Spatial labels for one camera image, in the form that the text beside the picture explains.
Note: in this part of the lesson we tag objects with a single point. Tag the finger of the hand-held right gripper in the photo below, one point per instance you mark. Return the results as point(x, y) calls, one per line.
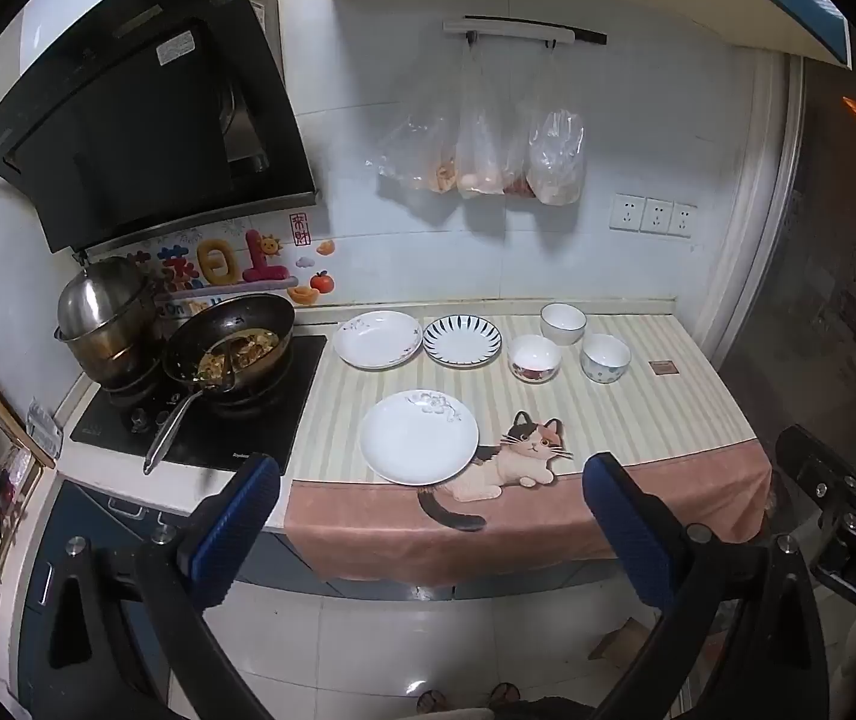
point(814, 465)

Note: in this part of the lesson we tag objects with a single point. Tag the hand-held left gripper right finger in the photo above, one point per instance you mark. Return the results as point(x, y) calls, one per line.
point(623, 532)

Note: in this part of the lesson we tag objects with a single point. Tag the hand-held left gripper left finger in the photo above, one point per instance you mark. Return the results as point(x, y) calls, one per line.
point(236, 521)

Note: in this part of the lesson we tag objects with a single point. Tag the white bowl with dark rim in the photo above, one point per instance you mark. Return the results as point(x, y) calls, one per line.
point(563, 322)

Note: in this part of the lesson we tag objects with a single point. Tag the cardboard piece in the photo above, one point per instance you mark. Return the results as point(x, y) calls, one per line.
point(623, 641)

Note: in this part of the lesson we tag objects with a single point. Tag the striped cat print cloth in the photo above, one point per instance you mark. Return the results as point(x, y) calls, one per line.
point(623, 420)

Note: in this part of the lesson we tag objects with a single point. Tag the black glass gas stove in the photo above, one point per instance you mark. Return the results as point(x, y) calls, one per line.
point(285, 409)

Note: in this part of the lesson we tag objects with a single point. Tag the small brown card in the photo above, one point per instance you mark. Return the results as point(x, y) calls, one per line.
point(664, 368)

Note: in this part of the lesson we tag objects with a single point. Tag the glass door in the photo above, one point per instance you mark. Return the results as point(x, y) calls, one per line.
point(847, 277)

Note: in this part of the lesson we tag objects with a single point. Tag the blue floral white bowl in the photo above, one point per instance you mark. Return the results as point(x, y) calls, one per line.
point(605, 356)

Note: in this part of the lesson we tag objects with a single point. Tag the red patterned white bowl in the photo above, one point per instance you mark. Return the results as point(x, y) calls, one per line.
point(535, 356)

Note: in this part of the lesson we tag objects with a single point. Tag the white floral plate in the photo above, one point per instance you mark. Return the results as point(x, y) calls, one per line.
point(377, 341)
point(416, 439)

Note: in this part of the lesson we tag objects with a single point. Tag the person's right foot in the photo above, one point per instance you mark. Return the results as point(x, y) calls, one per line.
point(505, 695)

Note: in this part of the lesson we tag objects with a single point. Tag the person's foot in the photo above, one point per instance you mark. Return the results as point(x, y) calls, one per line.
point(432, 701)
point(505, 695)

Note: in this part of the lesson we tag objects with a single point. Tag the dark wok with food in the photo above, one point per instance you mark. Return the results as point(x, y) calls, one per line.
point(255, 319)

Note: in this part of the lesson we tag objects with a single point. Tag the blue striped plate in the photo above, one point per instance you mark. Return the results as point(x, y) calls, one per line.
point(464, 341)

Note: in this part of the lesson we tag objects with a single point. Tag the person's left foot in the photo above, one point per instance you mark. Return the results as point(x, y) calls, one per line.
point(432, 701)

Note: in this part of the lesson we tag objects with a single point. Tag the stainless steel pot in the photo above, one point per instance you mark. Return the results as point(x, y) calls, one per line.
point(98, 300)

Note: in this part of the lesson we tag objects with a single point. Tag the clear plastic bag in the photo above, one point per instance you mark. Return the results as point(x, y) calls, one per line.
point(480, 157)
point(557, 157)
point(519, 172)
point(420, 157)

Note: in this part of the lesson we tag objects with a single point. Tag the black range hood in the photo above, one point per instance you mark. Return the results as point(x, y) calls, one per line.
point(135, 127)

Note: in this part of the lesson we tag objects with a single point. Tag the colourful wall sticker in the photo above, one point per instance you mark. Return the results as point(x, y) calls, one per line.
point(214, 255)

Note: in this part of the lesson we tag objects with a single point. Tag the white door frame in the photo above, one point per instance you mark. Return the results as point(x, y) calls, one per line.
point(761, 202)

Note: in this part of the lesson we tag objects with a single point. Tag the white wall socket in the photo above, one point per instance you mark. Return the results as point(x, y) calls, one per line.
point(656, 216)
point(628, 213)
point(683, 220)

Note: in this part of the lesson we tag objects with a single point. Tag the white wall hook rack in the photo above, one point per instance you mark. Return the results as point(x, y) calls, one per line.
point(525, 28)

